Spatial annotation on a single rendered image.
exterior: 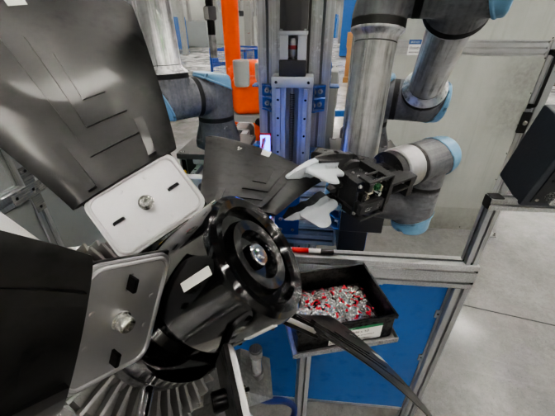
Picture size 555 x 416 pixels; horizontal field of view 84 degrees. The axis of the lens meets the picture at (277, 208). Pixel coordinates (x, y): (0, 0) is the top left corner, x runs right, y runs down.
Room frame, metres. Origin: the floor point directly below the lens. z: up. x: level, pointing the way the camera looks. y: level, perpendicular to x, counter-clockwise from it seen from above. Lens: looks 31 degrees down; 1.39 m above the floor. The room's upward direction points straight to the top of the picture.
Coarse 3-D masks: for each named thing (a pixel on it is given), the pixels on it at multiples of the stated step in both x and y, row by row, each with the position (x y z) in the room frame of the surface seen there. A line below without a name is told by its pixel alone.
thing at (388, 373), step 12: (312, 324) 0.23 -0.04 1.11; (324, 324) 0.31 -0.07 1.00; (336, 324) 0.35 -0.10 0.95; (324, 336) 0.21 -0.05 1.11; (336, 336) 0.24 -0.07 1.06; (348, 336) 0.31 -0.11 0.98; (348, 348) 0.21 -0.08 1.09; (360, 348) 0.26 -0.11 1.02; (360, 360) 0.21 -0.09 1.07; (372, 360) 0.24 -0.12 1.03; (384, 372) 0.22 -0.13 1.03; (396, 384) 0.21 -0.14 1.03; (408, 396) 0.20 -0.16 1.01; (420, 408) 0.20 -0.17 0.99
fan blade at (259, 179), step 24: (216, 144) 0.53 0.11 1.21; (240, 144) 0.55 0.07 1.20; (216, 168) 0.45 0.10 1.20; (240, 168) 0.46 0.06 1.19; (264, 168) 0.47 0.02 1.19; (288, 168) 0.50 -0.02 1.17; (216, 192) 0.38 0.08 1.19; (240, 192) 0.38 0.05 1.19; (264, 192) 0.39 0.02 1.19; (288, 192) 0.40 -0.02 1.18
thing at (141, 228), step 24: (144, 168) 0.26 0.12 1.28; (168, 168) 0.27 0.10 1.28; (120, 192) 0.24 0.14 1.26; (144, 192) 0.25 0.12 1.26; (168, 192) 0.25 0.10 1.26; (192, 192) 0.26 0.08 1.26; (96, 216) 0.23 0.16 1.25; (120, 216) 0.23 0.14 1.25; (144, 216) 0.23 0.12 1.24; (168, 216) 0.24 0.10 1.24; (120, 240) 0.22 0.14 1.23; (144, 240) 0.22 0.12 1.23
